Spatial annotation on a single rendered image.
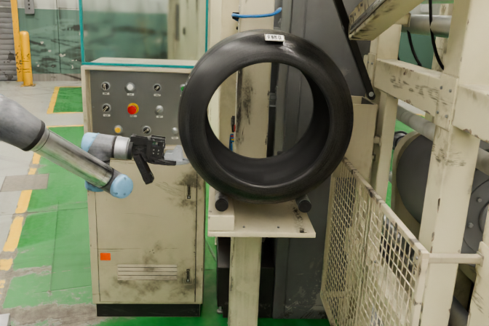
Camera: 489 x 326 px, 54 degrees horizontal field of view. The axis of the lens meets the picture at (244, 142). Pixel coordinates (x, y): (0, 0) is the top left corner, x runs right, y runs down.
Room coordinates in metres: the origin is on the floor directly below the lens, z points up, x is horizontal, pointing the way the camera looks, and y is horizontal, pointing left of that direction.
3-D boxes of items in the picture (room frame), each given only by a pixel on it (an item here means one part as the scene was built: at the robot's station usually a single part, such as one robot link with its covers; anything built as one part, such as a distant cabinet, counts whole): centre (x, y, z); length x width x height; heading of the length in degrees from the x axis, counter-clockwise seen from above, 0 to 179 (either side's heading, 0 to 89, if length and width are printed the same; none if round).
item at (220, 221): (1.67, 0.08, 0.83); 0.36 x 0.09 x 0.06; 4
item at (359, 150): (1.92, -0.43, 1.05); 0.20 x 0.15 x 0.30; 4
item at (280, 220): (1.68, -0.06, 0.80); 0.37 x 0.36 x 0.02; 94
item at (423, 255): (1.47, -0.41, 0.65); 0.90 x 0.02 x 0.70; 4
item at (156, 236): (2.32, 0.47, 0.63); 0.56 x 0.41 x 1.27; 94
